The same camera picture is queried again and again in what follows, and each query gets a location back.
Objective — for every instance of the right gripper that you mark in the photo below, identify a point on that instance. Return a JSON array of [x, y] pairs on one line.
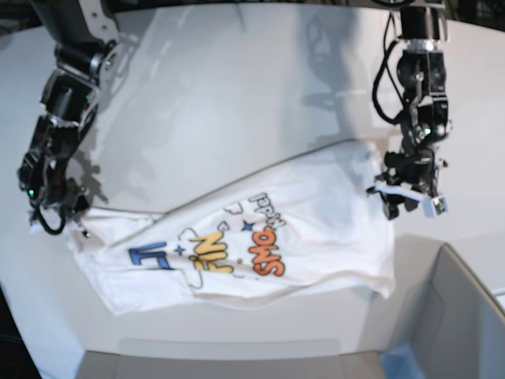
[[55, 217]]

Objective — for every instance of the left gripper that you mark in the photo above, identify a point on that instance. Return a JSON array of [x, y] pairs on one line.
[[412, 176]]

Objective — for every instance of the white printed t-shirt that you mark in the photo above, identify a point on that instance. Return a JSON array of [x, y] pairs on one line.
[[300, 227]]

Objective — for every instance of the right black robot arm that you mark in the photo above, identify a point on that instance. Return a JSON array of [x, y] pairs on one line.
[[87, 50]]

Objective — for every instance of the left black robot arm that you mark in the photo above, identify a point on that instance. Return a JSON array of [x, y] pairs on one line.
[[415, 65]]

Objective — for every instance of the grey cardboard box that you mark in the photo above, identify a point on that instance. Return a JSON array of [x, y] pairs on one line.
[[441, 322]]

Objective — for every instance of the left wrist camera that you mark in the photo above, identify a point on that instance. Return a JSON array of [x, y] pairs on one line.
[[435, 206]]

